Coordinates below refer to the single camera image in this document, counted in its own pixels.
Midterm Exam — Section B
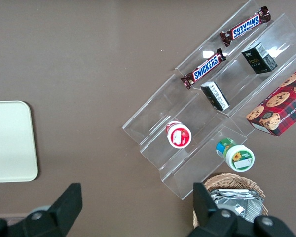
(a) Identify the red label white lid jar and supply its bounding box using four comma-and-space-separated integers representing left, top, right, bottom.
165, 120, 192, 149

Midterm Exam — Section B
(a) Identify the flat foil wrapped sandwich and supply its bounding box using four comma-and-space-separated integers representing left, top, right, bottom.
208, 188, 263, 201

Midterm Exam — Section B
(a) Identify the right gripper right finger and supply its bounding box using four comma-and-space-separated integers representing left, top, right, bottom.
187, 182, 296, 237

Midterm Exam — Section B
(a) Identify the crumpled foil wrapped sandwich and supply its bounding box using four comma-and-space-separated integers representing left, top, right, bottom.
213, 197, 264, 223

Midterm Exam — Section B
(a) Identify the clear acrylic step stand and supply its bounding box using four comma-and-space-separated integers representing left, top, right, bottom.
122, 0, 296, 200

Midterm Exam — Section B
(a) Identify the cream rectangular plastic tray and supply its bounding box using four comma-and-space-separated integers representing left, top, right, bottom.
0, 100, 38, 183

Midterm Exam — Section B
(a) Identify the light wicker basket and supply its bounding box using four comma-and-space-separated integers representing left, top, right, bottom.
192, 172, 269, 228

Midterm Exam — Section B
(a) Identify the Snickers chocolate bar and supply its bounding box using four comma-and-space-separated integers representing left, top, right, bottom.
219, 6, 272, 47
180, 48, 227, 90

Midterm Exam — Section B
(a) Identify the red tartan cookie box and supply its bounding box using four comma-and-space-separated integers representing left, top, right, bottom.
246, 63, 296, 137

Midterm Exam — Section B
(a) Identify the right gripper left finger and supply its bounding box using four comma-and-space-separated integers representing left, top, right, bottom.
0, 182, 83, 237

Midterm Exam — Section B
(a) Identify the small black carton box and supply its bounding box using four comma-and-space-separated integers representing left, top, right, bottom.
241, 42, 278, 75
200, 81, 230, 111

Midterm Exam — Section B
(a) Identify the green label white lid jar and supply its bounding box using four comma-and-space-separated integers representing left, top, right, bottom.
216, 137, 256, 173

